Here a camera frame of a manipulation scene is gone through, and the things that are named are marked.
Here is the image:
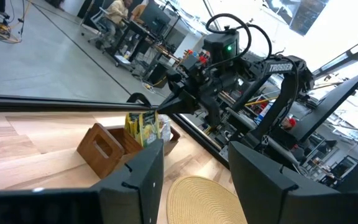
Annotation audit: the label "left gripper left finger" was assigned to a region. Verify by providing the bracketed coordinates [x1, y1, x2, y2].
[0, 139, 165, 224]

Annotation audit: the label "grey office chair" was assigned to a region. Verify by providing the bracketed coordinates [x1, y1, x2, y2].
[87, 7, 117, 50]

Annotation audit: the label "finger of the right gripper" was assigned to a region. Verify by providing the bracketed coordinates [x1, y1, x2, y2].
[157, 93, 200, 115]
[157, 90, 188, 113]

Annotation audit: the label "red parts bin rack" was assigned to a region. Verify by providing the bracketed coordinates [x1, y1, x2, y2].
[185, 48, 211, 65]

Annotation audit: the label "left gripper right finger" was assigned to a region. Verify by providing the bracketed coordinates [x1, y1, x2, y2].
[228, 141, 358, 224]

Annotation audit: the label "packets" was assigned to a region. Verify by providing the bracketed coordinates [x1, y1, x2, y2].
[129, 112, 138, 144]

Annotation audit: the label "brown wooden tea box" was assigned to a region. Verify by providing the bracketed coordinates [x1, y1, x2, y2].
[76, 123, 181, 180]

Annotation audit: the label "white orange tea packet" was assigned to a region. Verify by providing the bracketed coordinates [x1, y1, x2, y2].
[158, 114, 173, 142]

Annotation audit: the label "round woven straw placemat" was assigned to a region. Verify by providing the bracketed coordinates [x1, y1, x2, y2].
[166, 175, 248, 224]

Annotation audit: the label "yellow cable coil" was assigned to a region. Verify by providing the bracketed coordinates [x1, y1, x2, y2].
[0, 15, 23, 44]

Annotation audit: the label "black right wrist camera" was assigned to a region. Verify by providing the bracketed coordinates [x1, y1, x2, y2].
[166, 55, 205, 85]

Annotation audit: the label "white blue bottle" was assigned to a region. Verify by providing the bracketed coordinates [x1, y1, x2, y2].
[255, 99, 275, 124]

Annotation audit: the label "black desk monitor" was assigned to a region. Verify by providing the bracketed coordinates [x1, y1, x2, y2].
[140, 1, 172, 34]

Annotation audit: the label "black office desk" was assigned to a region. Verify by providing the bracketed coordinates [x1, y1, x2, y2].
[113, 21, 180, 75]

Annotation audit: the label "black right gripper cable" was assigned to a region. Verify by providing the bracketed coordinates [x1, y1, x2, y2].
[205, 12, 273, 63]

